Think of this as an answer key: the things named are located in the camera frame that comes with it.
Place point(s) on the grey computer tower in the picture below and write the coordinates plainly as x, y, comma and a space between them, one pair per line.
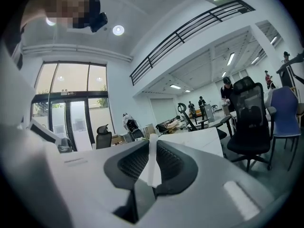
209, 113

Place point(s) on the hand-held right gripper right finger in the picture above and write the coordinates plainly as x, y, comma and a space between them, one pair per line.
177, 168

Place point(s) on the black balcony railing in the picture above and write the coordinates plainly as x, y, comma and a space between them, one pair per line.
180, 35

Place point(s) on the black head-worn camera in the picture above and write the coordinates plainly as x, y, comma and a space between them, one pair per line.
98, 22

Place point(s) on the cardboard box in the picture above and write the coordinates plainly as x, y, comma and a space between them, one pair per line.
117, 140

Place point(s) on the blue padded chair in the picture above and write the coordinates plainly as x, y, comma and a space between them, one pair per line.
283, 110

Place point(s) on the white straw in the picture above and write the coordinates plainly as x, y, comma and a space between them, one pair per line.
152, 155

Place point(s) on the glass entrance doors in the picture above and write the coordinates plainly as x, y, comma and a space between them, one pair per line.
71, 98

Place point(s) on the round ceiling light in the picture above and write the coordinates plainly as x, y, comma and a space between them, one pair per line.
118, 30

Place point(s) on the black treadmill frame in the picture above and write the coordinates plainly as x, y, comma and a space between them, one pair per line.
288, 72

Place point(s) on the long tube light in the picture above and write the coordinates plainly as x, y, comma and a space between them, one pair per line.
230, 59
175, 86

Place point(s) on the small black office chair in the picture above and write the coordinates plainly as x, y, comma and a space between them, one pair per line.
103, 139

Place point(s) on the large black mesh office chair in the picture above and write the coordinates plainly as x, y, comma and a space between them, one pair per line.
250, 127

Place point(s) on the white desk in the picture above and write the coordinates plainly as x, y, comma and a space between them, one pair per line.
199, 139

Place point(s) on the person's head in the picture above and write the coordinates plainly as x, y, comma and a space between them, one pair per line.
71, 3

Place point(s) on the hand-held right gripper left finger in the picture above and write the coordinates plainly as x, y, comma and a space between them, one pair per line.
126, 165

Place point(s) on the white ceiling pipes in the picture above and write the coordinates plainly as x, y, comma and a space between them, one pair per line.
76, 50

